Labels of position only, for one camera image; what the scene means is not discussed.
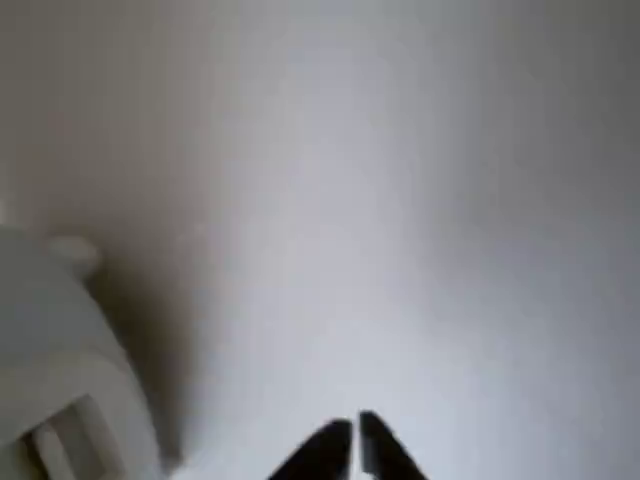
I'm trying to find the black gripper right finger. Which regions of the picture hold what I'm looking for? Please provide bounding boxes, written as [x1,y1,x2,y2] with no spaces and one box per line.
[358,409,427,480]

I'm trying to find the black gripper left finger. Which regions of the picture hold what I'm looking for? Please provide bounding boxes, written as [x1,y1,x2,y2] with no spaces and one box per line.
[267,418,354,480]

